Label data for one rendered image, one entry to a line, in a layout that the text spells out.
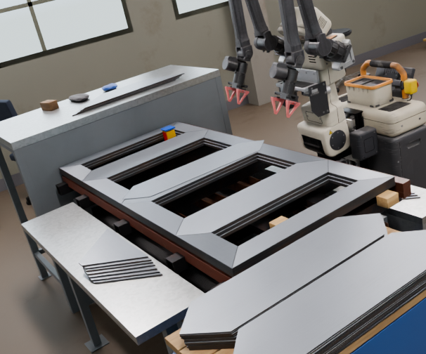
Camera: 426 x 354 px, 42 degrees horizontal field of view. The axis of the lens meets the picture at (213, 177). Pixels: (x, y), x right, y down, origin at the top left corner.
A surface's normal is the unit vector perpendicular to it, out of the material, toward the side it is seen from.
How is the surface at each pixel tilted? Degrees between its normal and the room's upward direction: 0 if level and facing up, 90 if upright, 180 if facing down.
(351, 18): 90
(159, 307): 0
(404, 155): 90
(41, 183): 90
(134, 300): 0
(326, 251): 0
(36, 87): 90
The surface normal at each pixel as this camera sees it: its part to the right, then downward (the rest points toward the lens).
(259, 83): 0.46, 0.25
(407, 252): -0.21, -0.90
